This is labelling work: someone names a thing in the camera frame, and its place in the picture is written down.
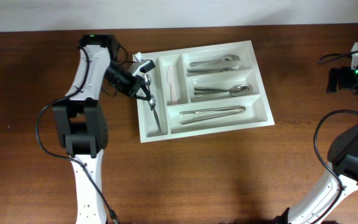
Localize metal fork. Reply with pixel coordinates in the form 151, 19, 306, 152
189, 54, 240, 67
187, 65, 241, 73

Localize white cutlery tray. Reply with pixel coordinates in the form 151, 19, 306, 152
137, 40, 275, 142

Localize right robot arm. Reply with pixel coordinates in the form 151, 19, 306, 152
273, 42, 358, 224

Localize white plastic knife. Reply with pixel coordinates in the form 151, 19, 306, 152
167, 65, 178, 105

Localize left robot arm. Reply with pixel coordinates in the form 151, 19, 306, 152
52, 34, 155, 223

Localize metal tongs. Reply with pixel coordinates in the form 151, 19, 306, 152
180, 106, 246, 125

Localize small bent spoon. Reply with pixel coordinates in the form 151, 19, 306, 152
149, 95, 162, 134
144, 74, 151, 93

